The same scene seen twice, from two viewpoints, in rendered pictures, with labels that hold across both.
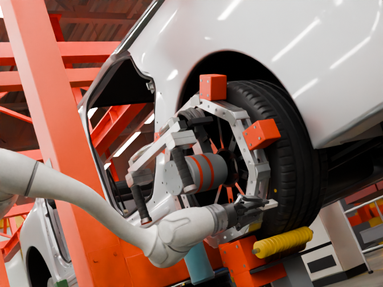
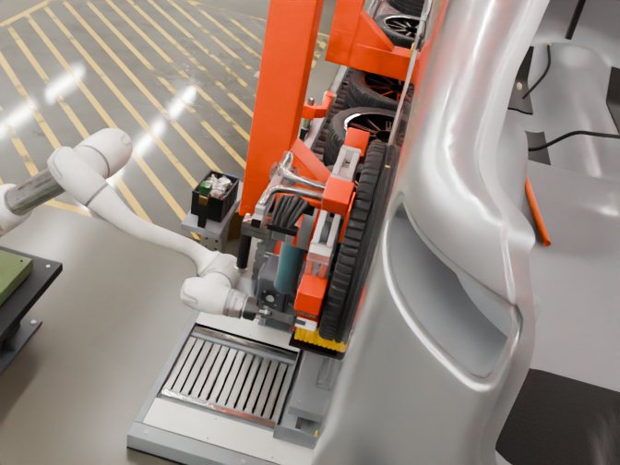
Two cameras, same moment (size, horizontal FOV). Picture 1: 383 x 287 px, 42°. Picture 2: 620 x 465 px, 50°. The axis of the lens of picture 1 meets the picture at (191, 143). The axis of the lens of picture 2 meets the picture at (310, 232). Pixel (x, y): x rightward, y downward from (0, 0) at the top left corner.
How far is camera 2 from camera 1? 206 cm
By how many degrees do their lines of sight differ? 64
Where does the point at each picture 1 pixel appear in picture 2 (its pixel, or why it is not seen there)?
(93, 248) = (256, 171)
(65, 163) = (267, 80)
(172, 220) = (184, 292)
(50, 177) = (101, 211)
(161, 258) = not seen: hidden behind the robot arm
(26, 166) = (83, 196)
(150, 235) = (200, 265)
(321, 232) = not seen: outside the picture
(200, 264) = (280, 280)
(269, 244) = (304, 337)
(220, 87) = (336, 208)
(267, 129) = (304, 304)
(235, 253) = not seen: hidden behind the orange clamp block
